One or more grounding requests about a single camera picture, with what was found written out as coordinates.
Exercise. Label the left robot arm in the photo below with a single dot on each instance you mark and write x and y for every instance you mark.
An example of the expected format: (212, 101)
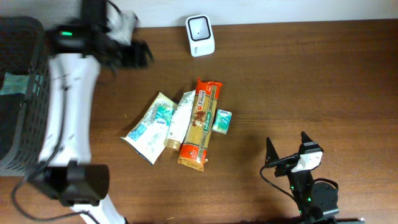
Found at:
(64, 171)

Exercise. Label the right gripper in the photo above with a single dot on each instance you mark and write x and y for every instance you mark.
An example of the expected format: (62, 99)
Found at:
(284, 167)

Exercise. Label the grey plastic basket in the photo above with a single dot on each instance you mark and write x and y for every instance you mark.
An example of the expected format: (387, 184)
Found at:
(23, 117)

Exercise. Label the green tissue pack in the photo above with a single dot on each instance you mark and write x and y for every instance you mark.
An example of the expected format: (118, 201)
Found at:
(222, 121)

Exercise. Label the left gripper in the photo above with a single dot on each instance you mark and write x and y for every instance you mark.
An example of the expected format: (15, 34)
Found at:
(143, 60)

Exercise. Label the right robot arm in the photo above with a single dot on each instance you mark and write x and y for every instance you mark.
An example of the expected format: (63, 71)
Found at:
(316, 199)

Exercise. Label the cream snack bag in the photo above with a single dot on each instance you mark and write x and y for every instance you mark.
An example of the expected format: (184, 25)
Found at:
(147, 138)

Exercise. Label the white shampoo tube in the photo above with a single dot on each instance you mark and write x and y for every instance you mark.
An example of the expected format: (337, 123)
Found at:
(180, 121)

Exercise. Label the orange spaghetti packet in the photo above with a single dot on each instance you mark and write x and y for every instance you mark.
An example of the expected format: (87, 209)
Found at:
(194, 148)

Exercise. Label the teal wet wipes pack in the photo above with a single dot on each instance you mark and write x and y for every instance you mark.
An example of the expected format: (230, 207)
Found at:
(18, 84)

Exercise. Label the white barcode scanner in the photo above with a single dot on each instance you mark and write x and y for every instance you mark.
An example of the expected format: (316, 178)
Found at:
(200, 35)

